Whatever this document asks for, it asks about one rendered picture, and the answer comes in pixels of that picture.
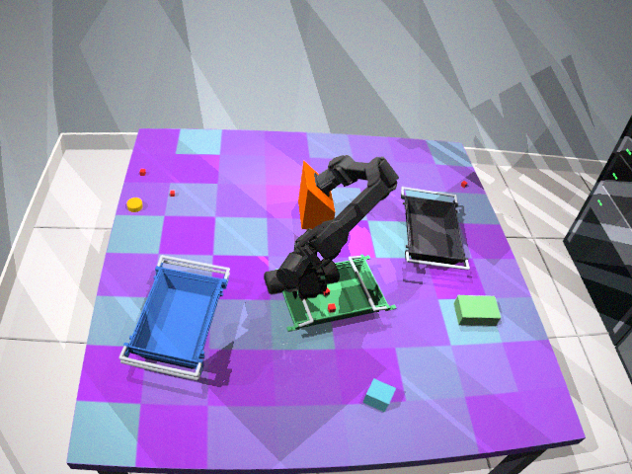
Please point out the green rectangular block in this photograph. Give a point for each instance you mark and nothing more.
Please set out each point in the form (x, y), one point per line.
(479, 310)

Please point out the light blue cube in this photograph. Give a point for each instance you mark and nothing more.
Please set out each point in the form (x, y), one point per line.
(379, 395)

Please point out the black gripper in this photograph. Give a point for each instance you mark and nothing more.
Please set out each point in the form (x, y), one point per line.
(330, 272)

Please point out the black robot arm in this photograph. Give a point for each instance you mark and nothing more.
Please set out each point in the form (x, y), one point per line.
(329, 237)

